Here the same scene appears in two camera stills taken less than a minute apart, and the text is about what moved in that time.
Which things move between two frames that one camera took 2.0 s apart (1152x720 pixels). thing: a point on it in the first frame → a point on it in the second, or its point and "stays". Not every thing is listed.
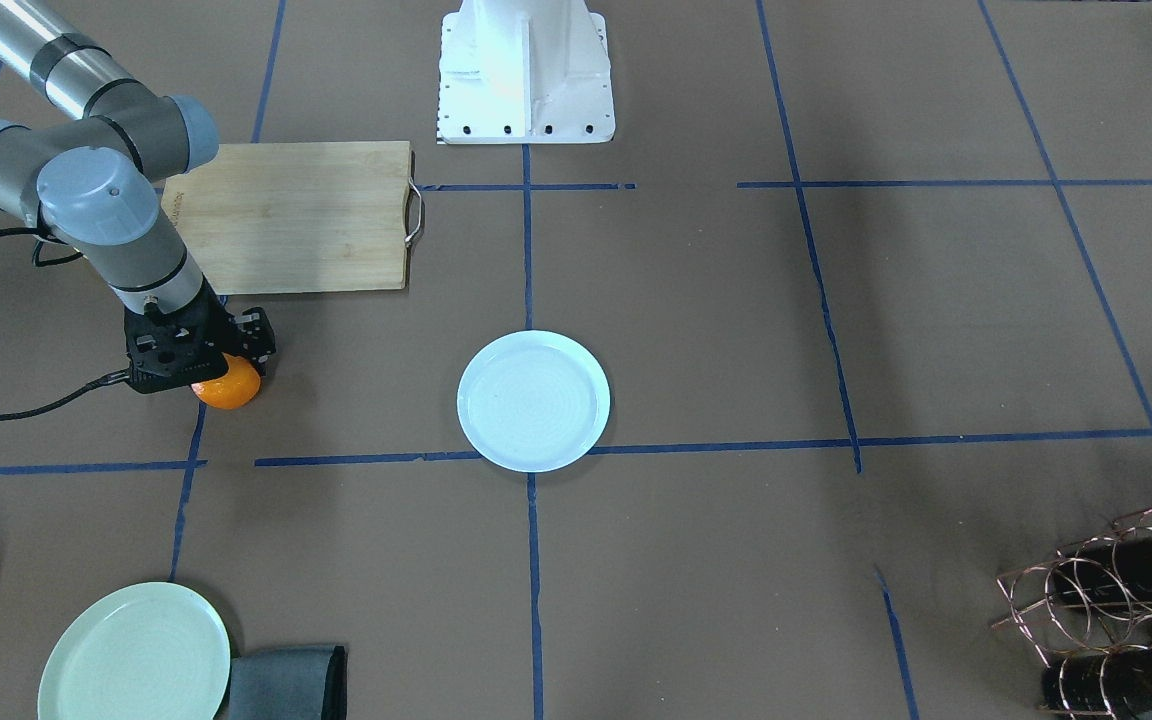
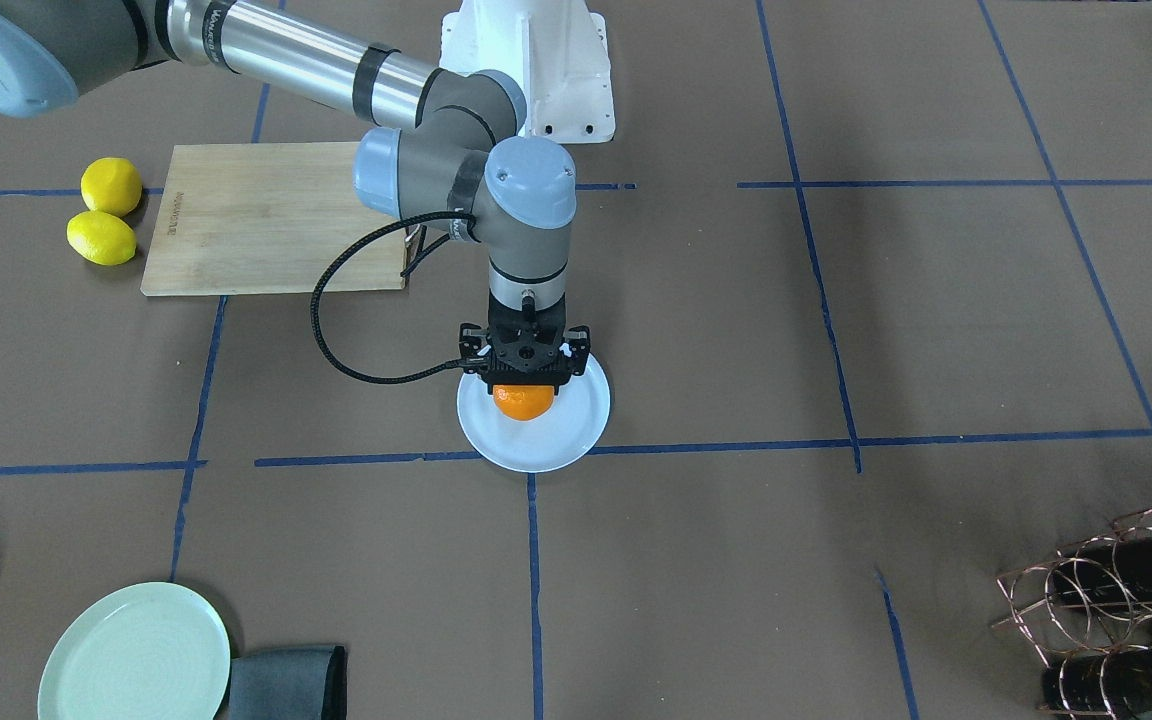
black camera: x=177 y=350 → x=525 y=346
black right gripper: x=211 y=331 → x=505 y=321
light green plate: x=154 y=651 stays
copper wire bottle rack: x=1126 y=618 stays
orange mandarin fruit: x=234 y=388 → x=523 y=402
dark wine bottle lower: x=1120 y=684 stays
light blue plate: x=533 y=401 stays
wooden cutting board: x=281 y=217 stays
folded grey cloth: x=293 y=684 stays
